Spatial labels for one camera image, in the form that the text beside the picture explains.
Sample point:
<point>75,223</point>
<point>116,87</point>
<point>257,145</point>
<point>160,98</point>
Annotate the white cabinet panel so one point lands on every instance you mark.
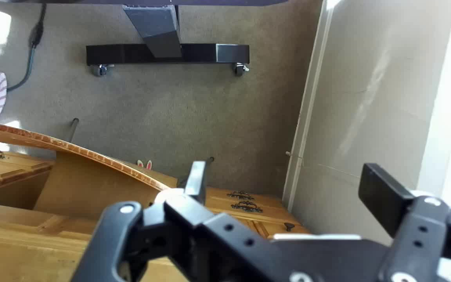
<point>382,104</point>

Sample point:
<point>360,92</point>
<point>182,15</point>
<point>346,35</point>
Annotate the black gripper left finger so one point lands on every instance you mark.
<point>116,236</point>

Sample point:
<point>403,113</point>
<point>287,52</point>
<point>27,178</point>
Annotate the table base with casters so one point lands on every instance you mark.
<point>157,37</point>

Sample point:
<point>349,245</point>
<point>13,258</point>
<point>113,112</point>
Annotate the wooden chair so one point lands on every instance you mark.
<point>89,178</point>

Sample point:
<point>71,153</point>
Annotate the wooden desk with drawers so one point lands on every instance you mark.
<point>16,245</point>

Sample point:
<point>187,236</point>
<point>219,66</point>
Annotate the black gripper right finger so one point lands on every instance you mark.
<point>387,197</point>

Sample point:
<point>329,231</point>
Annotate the white door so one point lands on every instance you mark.
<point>309,104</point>

